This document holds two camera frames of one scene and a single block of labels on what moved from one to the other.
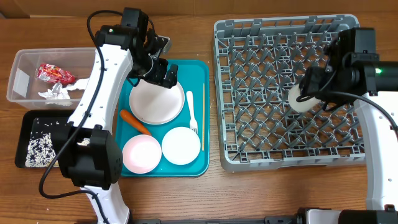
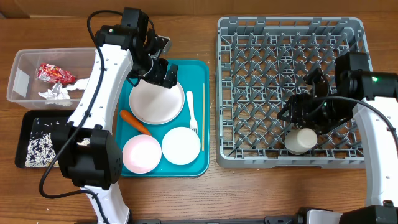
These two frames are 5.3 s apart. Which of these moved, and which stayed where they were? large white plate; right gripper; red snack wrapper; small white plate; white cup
Moved: white cup; right gripper
Stayed: small white plate; large white plate; red snack wrapper
